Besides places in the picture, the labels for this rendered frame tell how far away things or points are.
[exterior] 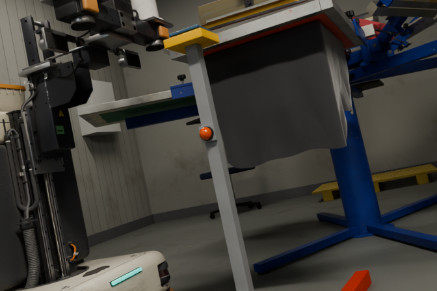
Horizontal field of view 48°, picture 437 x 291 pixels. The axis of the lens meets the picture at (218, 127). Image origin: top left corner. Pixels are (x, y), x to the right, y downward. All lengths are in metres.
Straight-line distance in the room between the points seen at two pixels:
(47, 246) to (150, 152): 4.94
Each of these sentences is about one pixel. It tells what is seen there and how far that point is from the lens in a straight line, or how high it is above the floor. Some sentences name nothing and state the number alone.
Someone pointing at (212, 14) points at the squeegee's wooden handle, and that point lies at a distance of 1.86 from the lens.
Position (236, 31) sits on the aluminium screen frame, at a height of 0.97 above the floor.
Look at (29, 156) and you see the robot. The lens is 1.85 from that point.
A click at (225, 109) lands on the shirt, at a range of 1.74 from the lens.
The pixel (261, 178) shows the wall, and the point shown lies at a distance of 6.14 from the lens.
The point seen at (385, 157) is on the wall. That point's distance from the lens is 5.87.
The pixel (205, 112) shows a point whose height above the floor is 0.71.
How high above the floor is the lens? 0.54
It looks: 5 degrees up
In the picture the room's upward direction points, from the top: 12 degrees counter-clockwise
